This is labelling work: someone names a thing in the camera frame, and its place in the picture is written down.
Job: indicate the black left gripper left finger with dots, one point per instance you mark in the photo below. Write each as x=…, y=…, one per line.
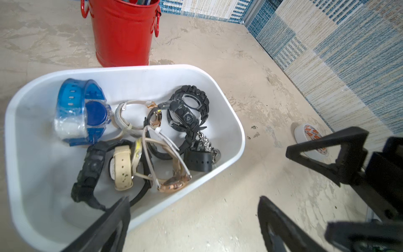
x=107, y=233

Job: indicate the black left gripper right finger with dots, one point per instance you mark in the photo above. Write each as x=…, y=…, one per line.
x=280, y=233

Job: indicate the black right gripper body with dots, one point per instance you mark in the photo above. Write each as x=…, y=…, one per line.
x=380, y=186

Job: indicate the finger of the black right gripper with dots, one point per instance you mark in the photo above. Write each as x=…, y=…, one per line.
x=365, y=236
x=346, y=154

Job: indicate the black chunky watch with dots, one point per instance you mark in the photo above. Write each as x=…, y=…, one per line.
x=88, y=177

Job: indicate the white plastic storage box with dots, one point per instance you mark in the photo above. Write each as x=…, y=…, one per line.
x=41, y=169

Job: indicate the silver metal watch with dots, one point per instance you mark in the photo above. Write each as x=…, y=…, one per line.
x=168, y=176

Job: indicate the black analog watch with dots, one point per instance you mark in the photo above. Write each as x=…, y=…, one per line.
x=201, y=156

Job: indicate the beige strap watch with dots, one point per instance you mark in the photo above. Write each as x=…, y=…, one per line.
x=154, y=118

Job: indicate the blue strap watch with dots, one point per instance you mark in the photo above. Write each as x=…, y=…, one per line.
x=82, y=112

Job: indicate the white adhesive tape roll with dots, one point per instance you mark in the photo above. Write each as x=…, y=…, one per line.
x=305, y=133

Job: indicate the red metal pen bucket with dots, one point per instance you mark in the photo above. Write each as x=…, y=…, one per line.
x=123, y=30

